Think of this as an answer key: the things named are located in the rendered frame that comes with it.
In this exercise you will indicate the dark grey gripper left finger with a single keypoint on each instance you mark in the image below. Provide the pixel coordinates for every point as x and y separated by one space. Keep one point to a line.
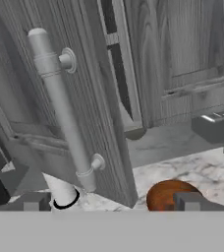
36 202

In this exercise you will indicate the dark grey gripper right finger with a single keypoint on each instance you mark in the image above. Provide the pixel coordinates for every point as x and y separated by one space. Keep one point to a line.
187 202

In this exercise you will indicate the white black-rimmed tea strainer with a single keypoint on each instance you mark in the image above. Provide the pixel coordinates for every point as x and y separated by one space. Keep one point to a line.
63 193

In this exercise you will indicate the grey wooden cabinet door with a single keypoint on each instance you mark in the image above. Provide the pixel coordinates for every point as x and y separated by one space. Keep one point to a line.
15 82
186 49

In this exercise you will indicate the dark grey metal appliance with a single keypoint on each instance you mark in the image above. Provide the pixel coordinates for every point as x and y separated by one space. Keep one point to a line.
212 128

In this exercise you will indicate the grey wooden cabinet frame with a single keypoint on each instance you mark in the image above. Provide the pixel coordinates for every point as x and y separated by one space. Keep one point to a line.
123 65

